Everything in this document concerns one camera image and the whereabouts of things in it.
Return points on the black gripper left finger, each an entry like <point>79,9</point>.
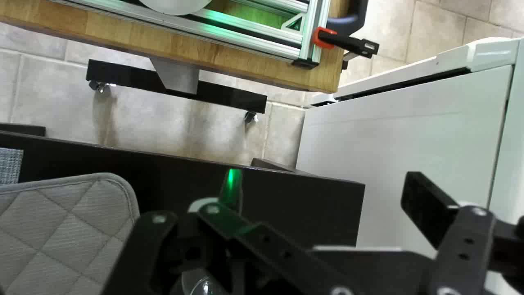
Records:
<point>212,250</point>

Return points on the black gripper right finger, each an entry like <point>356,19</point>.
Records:
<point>469,242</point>

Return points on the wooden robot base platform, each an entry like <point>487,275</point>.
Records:
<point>146,40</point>

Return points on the grey quilted pot holder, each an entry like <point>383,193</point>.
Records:
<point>63,237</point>

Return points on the black table foot bar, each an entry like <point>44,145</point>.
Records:
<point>179,81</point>

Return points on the grey woven placemat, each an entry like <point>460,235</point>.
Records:
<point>10,165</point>

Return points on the black orange clamp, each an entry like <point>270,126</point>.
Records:
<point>339,32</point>

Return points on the aluminium rail frame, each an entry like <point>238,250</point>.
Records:
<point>277,29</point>

